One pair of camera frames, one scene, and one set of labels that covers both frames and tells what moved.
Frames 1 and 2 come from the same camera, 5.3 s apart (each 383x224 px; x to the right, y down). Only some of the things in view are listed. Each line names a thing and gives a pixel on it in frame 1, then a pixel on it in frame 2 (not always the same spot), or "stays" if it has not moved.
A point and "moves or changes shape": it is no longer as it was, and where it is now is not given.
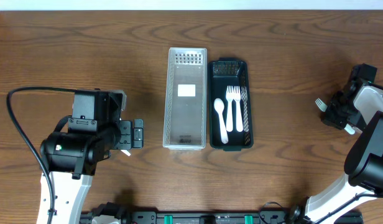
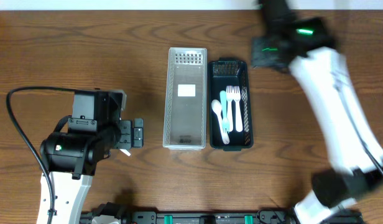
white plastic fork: x=229 y=94 stays
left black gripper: x=132 y=134 stays
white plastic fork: x=239 y=122 stays
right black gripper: x=329 y=119 -> x=260 y=53
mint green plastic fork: x=323 y=106 moves or changes shape
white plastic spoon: x=219 y=106 stays
